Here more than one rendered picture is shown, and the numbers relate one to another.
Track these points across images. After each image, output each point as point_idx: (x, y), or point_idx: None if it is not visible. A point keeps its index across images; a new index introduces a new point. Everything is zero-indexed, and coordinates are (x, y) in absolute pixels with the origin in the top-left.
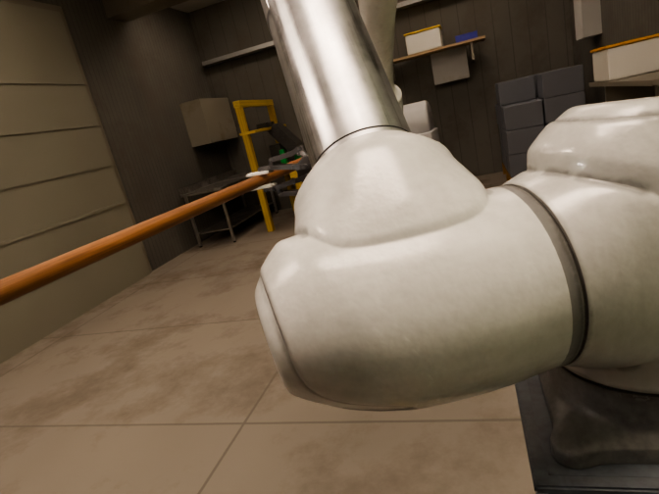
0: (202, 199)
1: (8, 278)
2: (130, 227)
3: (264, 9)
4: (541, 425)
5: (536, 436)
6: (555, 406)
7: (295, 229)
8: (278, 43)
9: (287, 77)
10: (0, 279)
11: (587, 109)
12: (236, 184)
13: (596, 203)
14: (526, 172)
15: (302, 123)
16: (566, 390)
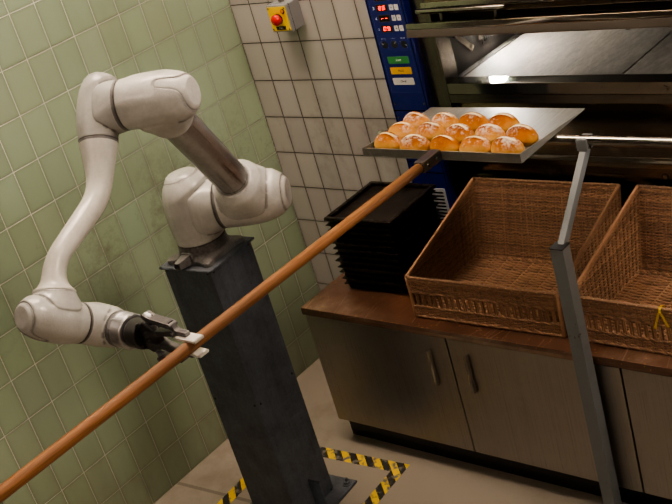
0: (267, 278)
1: (373, 196)
2: (322, 236)
3: (214, 136)
4: (236, 247)
5: (240, 245)
6: (230, 242)
7: (265, 174)
8: (223, 145)
9: (230, 153)
10: (376, 195)
11: (192, 168)
12: (227, 309)
13: None
14: (204, 183)
15: (239, 163)
16: (226, 237)
